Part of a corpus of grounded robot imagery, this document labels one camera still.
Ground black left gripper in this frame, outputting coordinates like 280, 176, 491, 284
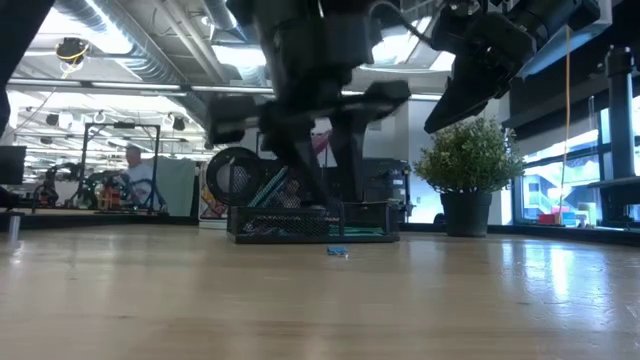
207, 24, 411, 209

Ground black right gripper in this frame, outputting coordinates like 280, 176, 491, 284
423, 4, 537, 134

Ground purple pink handled scissors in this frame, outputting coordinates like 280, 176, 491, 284
309, 128, 334, 166

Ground green sticky note pad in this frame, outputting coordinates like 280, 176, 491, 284
327, 225, 386, 237

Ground black mesh desk organizer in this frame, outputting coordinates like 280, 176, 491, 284
225, 154, 402, 245

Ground green potted plant black pot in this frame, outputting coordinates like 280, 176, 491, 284
412, 117, 526, 239

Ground black equipment box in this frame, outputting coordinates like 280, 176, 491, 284
360, 157, 412, 206

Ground colourful patterned board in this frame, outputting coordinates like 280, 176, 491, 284
198, 164, 231, 221

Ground pale green partition panel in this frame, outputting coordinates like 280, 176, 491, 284
149, 155, 197, 217

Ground black pillar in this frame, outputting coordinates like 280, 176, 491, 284
603, 45, 637, 180

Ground dark side table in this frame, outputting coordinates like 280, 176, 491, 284
587, 175, 640, 230

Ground person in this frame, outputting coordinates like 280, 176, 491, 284
117, 144, 157, 209

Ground dark monitor screen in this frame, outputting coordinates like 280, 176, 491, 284
0, 144, 28, 186

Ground thin yellow cord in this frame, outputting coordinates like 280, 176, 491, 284
558, 24, 572, 226

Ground black rack frame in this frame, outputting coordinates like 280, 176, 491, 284
81, 121, 162, 214

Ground black aluminium table frame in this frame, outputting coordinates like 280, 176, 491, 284
0, 212, 640, 247

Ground black camera with yellow cable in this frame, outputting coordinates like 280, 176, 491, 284
54, 36, 92, 66

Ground grey metal post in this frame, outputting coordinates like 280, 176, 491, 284
5, 210, 25, 247

